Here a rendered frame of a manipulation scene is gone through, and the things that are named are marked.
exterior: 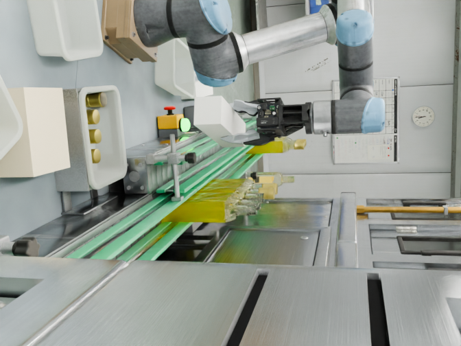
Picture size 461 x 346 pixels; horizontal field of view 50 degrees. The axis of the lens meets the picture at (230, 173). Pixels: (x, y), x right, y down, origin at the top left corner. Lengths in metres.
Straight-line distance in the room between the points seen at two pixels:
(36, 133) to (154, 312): 0.73
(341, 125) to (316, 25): 0.46
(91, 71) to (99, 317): 1.07
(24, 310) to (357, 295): 0.18
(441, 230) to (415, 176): 5.66
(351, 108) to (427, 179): 6.30
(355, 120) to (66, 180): 0.63
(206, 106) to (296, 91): 6.12
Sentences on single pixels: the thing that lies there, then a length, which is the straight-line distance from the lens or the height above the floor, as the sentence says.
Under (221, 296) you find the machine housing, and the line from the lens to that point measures 0.27.
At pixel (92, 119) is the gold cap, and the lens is 1.16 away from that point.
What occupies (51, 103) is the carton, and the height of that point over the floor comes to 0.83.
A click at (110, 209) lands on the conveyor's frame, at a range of 1.16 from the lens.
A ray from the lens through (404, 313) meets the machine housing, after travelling 0.26.
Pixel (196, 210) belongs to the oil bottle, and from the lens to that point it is 1.28.
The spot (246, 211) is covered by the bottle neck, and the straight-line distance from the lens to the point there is 1.26.
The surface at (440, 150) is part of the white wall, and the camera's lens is 7.29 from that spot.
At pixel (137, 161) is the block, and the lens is 1.25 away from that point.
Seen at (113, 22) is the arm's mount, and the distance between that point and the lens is 1.37.
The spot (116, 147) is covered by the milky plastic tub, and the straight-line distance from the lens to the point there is 1.23.
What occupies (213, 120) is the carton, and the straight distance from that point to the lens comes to 1.04.
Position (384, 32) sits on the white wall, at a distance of 7.13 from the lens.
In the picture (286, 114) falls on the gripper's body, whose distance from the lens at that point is 1.07.
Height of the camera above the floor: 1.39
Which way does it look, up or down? 14 degrees down
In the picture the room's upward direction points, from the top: 89 degrees clockwise
